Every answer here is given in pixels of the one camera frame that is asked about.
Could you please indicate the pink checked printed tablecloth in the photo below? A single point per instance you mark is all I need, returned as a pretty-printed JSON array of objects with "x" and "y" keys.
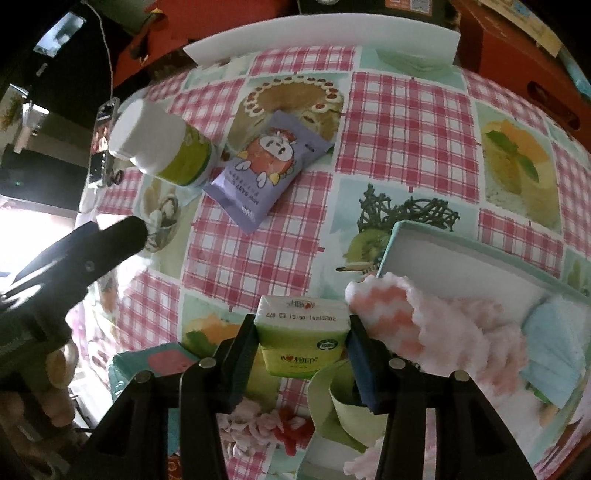
[{"x": 406, "y": 129}]

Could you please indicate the green tissue pack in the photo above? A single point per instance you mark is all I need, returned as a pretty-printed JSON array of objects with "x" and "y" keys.
[{"x": 300, "y": 337}]

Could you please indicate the teal pink plastic toy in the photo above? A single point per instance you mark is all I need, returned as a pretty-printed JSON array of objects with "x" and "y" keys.
[{"x": 152, "y": 362}]

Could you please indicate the white bottle with green label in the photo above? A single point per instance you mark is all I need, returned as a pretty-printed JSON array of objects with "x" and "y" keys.
[{"x": 157, "y": 138}]

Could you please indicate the pink white fluffy sock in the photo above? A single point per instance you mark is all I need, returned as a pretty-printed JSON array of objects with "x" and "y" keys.
[{"x": 415, "y": 323}]

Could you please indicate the purple snack packet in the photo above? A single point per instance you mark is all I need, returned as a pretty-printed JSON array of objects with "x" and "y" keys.
[{"x": 263, "y": 170}]

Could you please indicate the black smartphone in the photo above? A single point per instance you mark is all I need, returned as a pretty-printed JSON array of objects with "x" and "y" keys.
[{"x": 99, "y": 152}]

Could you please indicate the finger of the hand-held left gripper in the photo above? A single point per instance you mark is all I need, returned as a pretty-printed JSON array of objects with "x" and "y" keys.
[
  {"x": 69, "y": 242},
  {"x": 120, "y": 240}
]

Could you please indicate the pink red fluffy sock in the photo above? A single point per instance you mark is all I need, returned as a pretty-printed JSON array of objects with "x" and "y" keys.
[{"x": 258, "y": 429}]

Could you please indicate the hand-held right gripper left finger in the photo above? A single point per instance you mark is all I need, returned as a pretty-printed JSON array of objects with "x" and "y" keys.
[{"x": 240, "y": 350}]

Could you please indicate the light blue patterned bag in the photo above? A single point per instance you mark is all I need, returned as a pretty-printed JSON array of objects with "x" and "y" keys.
[{"x": 577, "y": 74}]

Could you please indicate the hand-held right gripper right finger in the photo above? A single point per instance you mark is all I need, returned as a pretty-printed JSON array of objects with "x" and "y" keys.
[{"x": 364, "y": 374}]

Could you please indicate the light green cloth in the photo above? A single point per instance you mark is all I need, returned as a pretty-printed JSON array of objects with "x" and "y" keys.
[{"x": 346, "y": 420}]

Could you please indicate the white foam board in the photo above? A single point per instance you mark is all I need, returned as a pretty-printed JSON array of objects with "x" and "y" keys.
[{"x": 323, "y": 41}]

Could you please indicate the light blue cloth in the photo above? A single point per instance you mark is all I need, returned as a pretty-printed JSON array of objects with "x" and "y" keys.
[{"x": 554, "y": 350}]

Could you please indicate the person's left hand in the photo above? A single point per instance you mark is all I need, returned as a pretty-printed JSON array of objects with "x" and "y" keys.
[{"x": 60, "y": 406}]

